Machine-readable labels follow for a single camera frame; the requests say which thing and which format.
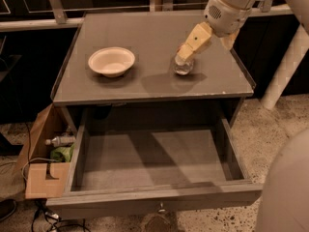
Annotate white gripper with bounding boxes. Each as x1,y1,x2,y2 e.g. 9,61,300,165
175,0,252,66

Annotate red coke can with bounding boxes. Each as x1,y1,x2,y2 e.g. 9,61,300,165
173,43,194,76

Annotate open grey top drawer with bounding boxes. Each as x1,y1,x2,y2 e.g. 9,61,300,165
47,118,262,219

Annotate metal drawer knob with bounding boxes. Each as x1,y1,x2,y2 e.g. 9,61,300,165
157,203,167,214

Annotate metal window railing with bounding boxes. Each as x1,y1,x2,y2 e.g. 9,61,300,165
0,0,300,33

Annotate grey wooden cabinet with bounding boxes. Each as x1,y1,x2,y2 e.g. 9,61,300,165
50,11,257,137

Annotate white paper bowl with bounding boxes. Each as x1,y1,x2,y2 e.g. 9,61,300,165
88,47,135,77

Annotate clear plastic bottle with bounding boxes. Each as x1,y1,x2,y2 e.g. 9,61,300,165
45,136,75,147

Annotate green plastic bag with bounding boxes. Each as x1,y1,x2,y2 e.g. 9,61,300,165
50,145,74,162

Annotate brown cardboard box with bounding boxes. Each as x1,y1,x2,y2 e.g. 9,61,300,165
14,104,70,199

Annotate white diagonal support post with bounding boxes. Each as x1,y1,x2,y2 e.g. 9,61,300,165
261,25,309,110

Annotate black floor cables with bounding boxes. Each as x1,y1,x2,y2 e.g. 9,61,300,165
0,198,91,232

